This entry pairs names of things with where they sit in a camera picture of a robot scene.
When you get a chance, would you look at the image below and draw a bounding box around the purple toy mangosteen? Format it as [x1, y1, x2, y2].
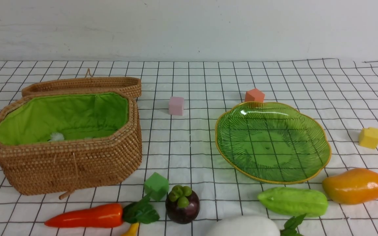
[165, 185, 200, 224]

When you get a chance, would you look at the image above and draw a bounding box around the white toy radish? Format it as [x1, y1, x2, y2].
[205, 214, 306, 236]

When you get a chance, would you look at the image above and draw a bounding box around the orange toy carrot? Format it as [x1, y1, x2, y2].
[44, 195, 159, 228]

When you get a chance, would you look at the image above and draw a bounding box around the yellow toy banana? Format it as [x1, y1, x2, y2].
[121, 222, 140, 236]

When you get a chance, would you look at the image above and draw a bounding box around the orange yellow toy mango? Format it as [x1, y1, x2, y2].
[322, 168, 378, 205]

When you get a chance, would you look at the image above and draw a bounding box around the pink foam cube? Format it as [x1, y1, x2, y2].
[168, 96, 184, 116]

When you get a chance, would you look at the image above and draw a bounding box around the woven rattan basket lid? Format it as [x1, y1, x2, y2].
[21, 69, 142, 98]

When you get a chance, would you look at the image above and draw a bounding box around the orange foam cube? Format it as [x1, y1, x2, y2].
[244, 88, 265, 103]

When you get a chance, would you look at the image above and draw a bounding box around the green foam cube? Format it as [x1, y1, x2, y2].
[144, 172, 169, 202]

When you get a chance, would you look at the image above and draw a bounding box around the green glass leaf plate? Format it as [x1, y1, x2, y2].
[215, 102, 332, 184]

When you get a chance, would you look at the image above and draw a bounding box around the white toy cauliflower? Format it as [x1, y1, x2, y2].
[48, 132, 65, 142]

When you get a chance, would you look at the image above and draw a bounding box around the woven rattan basket green lining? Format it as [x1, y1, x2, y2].
[0, 89, 143, 201]

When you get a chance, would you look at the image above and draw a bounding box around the yellow foam cube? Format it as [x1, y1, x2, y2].
[358, 127, 378, 149]

